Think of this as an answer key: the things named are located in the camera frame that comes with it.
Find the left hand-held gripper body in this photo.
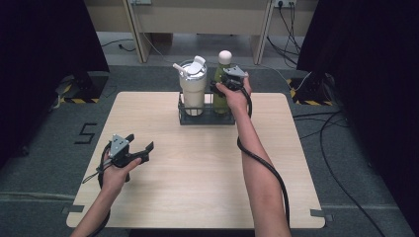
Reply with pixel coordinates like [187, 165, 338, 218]
[108, 133, 150, 170]

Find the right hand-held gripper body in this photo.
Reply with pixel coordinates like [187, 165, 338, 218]
[218, 65, 250, 93]

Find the green bottle with white cap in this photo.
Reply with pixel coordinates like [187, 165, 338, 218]
[211, 49, 234, 116]

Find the white tumbler with straw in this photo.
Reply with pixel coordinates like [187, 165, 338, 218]
[172, 54, 209, 118]

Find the dark wire rack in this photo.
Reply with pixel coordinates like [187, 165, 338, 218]
[177, 91, 237, 126]

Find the person's right hand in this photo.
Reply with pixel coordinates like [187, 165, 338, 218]
[214, 72, 253, 115]

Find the person's left hand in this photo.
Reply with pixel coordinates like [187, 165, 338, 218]
[99, 150, 143, 196]

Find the beige wooden desk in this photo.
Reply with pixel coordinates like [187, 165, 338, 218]
[83, 0, 320, 65]

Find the black stand base striped tape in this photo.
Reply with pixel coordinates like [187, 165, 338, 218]
[54, 71, 111, 105]
[286, 72, 336, 108]

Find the grey tape patch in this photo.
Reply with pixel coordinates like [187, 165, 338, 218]
[309, 208, 335, 223]
[60, 204, 86, 215]

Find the white power strip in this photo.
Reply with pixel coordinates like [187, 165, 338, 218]
[273, 0, 297, 9]

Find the black curtain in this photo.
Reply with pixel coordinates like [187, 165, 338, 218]
[295, 0, 419, 228]
[0, 0, 111, 172]

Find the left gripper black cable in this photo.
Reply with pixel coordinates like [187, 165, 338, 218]
[81, 141, 114, 237]

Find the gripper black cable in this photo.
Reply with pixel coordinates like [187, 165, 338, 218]
[81, 141, 114, 237]
[236, 86, 292, 229]

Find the bundle of black hanging cables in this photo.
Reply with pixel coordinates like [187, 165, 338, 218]
[266, 0, 303, 69]

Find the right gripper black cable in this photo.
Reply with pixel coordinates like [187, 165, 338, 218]
[236, 86, 292, 229]

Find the short black floor cable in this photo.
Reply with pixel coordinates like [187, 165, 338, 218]
[100, 38, 137, 53]

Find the long black floor cable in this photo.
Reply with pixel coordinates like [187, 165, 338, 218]
[292, 111, 387, 237]

